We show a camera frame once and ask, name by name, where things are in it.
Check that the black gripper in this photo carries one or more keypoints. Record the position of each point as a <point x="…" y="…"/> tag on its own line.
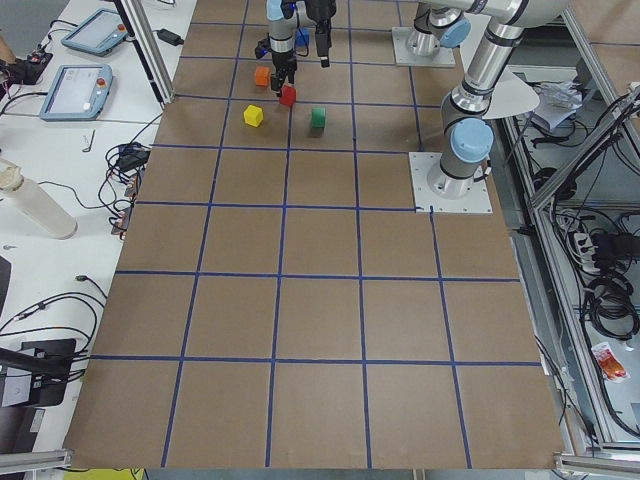
<point x="322" y="40"/>
<point x="283" y="62"/>

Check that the red wooden block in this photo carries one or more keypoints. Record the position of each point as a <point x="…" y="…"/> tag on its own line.
<point x="288" y="95"/>

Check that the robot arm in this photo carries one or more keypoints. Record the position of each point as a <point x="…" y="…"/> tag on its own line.
<point x="284" y="18"/>
<point x="469" y="138"/>

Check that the orange wooden block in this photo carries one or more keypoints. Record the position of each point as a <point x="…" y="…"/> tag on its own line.
<point x="262" y="76"/>

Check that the blue wooden block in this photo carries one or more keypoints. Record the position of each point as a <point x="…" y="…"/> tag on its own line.
<point x="302" y="38"/>

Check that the yellow wooden block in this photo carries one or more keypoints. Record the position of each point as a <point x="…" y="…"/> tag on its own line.
<point x="253" y="115"/>

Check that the green wooden block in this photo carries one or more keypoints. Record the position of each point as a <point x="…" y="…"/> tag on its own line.
<point x="318" y="117"/>

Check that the black power adapter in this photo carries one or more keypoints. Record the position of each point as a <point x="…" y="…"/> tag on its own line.
<point x="169" y="37"/>

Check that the far teach pendant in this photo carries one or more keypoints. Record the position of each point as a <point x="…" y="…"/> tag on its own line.
<point x="98" y="34"/>

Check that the teach pendant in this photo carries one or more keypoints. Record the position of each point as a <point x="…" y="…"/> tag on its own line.
<point x="77" y="93"/>
<point x="98" y="34"/>

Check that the near teach pendant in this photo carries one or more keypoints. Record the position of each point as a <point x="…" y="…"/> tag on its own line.
<point x="77" y="93"/>

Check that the allen key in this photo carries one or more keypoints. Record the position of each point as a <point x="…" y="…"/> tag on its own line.
<point x="89" y="142"/>

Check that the white bottle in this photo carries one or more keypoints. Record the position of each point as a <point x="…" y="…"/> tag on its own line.
<point x="35" y="203"/>

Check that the black laptop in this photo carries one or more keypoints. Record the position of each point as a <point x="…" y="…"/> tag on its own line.
<point x="5" y="278"/>

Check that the red snack packet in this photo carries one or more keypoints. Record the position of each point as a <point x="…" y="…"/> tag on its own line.
<point x="610" y="366"/>

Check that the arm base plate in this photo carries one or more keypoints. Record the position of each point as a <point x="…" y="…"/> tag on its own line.
<point x="434" y="192"/>
<point x="417" y="49"/>

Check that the aluminium frame post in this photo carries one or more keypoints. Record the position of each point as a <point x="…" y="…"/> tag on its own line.
<point x="137" y="26"/>

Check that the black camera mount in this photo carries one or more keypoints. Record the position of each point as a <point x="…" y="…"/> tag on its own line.
<point x="37" y="374"/>

